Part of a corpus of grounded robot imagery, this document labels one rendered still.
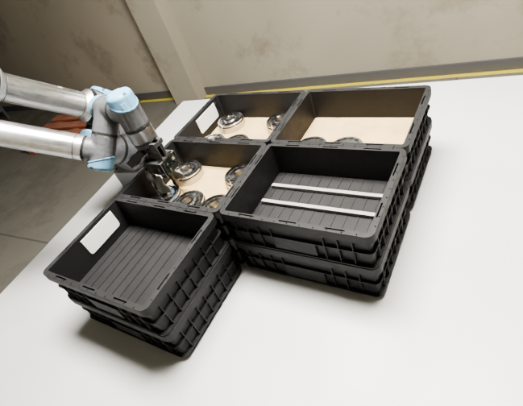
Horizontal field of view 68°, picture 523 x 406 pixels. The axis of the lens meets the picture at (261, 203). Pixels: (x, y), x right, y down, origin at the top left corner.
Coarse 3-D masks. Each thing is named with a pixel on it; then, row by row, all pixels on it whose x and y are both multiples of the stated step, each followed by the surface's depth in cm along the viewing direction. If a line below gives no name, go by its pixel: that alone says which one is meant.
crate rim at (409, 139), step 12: (420, 108) 106; (288, 120) 122; (420, 120) 104; (276, 132) 119; (408, 132) 100; (324, 144) 107; (336, 144) 105; (348, 144) 104; (360, 144) 102; (372, 144) 101; (384, 144) 99; (396, 144) 98; (408, 144) 96
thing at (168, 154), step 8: (152, 144) 111; (160, 144) 115; (152, 152) 114; (160, 152) 115; (168, 152) 116; (144, 160) 118; (152, 160) 116; (160, 160) 115; (168, 160) 116; (176, 160) 119; (152, 168) 119; (160, 168) 117; (168, 168) 117
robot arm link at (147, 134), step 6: (150, 126) 111; (138, 132) 116; (144, 132) 109; (150, 132) 111; (132, 138) 110; (138, 138) 109; (144, 138) 110; (150, 138) 111; (138, 144) 111; (144, 144) 112
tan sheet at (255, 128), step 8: (248, 120) 151; (256, 120) 149; (264, 120) 148; (216, 128) 155; (248, 128) 147; (256, 128) 145; (264, 128) 143; (224, 136) 148; (248, 136) 142; (256, 136) 141; (264, 136) 139
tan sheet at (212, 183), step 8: (208, 168) 135; (216, 168) 133; (224, 168) 132; (208, 176) 131; (216, 176) 130; (224, 176) 128; (192, 184) 131; (200, 184) 129; (208, 184) 128; (216, 184) 126; (224, 184) 125; (184, 192) 129; (208, 192) 125; (216, 192) 123; (224, 192) 122
